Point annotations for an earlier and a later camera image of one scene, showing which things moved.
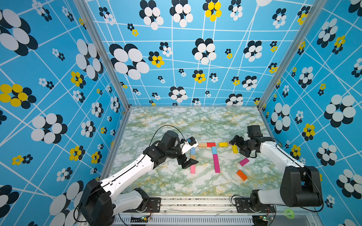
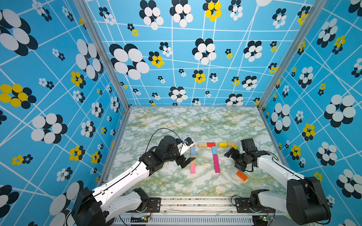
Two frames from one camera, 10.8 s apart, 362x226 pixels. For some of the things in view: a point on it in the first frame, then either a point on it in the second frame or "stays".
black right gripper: [246, 153] -> [240, 166]
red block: [210, 144] stays
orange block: [242, 175] stays
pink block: [193, 169] stays
